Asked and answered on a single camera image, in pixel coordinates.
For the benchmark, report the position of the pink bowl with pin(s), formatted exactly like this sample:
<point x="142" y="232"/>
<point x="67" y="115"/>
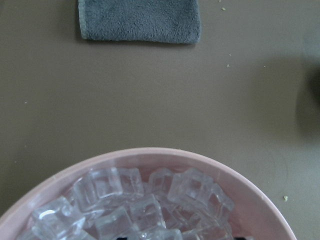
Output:
<point x="254" y="213"/>

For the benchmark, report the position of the grey folded cloth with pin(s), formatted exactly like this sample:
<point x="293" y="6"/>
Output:
<point x="164" y="21"/>

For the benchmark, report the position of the clear ice cubes pile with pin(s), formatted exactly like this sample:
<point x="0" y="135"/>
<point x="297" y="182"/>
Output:
<point x="117" y="204"/>

